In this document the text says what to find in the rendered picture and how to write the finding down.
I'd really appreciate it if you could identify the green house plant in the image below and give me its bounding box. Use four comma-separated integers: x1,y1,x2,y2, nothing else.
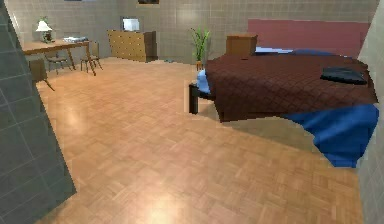
190,26,212,72

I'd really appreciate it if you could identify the brown wooden nightstand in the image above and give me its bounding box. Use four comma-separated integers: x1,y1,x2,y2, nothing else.
225,34,259,57

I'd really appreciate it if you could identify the bed with brown blanket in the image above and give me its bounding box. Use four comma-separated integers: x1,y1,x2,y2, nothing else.
188,18,380,169

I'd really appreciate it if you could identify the yellow wooden chest of drawers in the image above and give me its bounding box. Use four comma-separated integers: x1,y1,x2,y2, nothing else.
106,29,159,64

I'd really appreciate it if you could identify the white television set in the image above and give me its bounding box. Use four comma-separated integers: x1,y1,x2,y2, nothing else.
120,16,141,33

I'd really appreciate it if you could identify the brown wooden chair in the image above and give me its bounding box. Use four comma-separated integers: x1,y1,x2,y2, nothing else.
79,41,104,74
28,58,56,92
44,51,73,75

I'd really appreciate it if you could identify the pale flat book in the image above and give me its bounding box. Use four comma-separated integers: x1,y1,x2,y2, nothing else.
63,36,88,43

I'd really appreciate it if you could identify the brown wooden desk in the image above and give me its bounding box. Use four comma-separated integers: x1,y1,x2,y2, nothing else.
21,38,98,77

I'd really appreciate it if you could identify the white table lamp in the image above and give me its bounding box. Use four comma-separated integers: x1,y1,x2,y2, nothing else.
35,20,54,44

